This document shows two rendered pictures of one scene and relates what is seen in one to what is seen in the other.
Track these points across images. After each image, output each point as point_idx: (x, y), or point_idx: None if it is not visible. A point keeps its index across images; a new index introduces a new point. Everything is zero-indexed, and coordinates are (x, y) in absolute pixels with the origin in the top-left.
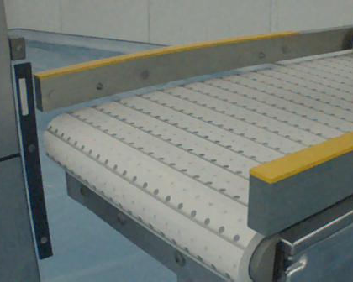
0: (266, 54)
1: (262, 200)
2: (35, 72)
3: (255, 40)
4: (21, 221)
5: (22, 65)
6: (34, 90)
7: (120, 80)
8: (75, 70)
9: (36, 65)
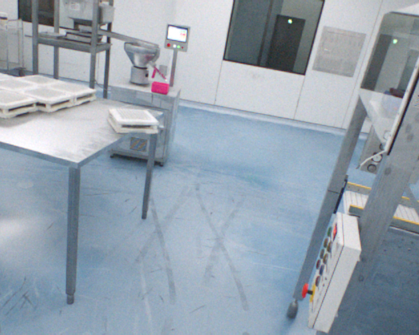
0: (404, 202)
1: (349, 207)
2: None
3: (402, 198)
4: (333, 204)
5: (346, 179)
6: (416, 185)
7: (363, 191)
8: (354, 185)
9: None
